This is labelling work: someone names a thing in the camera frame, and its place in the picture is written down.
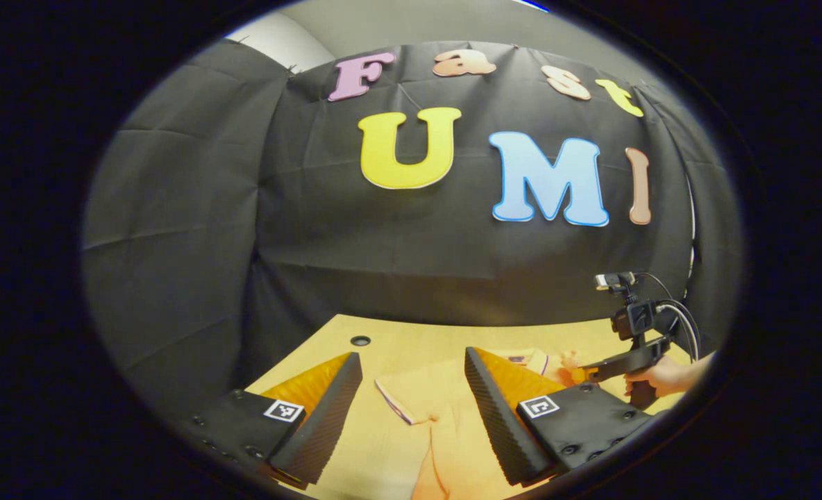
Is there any black cable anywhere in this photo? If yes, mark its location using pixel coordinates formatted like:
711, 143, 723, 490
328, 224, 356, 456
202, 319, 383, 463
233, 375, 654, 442
637, 272, 702, 362

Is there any black backdrop cloth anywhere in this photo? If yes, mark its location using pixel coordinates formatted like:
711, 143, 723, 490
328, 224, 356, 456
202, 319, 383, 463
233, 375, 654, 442
81, 40, 742, 417

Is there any grey cable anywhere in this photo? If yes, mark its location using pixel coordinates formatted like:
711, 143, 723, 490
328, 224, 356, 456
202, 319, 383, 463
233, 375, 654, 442
655, 303, 698, 363

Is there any orange T-shirt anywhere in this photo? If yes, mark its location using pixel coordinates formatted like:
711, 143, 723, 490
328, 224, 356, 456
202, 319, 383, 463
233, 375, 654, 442
374, 347, 592, 500

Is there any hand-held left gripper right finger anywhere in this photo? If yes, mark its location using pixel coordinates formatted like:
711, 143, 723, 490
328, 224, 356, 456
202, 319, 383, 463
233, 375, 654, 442
464, 347, 655, 487

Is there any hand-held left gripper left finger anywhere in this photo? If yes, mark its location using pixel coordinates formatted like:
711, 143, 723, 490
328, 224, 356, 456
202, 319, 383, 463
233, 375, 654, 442
182, 352, 363, 487

